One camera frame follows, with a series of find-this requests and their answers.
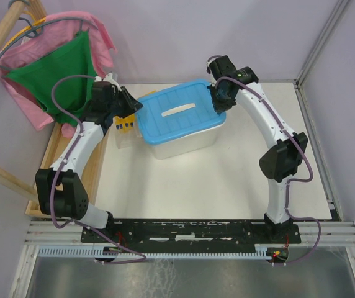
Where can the black mounting plate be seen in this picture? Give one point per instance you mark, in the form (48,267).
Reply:
(198,236)

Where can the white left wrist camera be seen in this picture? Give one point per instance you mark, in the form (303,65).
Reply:
(109,77)

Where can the blue plastic tray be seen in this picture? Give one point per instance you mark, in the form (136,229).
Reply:
(177,111)

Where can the pink shirt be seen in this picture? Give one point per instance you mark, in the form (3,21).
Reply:
(62,27)

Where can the aluminium frame rail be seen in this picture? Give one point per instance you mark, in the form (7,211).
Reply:
(318,48)

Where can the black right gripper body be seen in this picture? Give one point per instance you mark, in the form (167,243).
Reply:
(221,102)

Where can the green cloth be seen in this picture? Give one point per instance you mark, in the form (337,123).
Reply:
(60,81)

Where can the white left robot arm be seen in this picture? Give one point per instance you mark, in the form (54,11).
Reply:
(60,191)

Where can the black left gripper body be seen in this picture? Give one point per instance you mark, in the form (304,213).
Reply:
(113,106)

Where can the white plastic bin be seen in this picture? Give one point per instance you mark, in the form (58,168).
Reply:
(183,146)

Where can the yellow clothes hanger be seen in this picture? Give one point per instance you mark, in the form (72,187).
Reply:
(30,24)

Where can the yellow test tube rack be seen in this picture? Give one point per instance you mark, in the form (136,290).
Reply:
(118,119)

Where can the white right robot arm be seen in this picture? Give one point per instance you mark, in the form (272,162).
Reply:
(285,148)

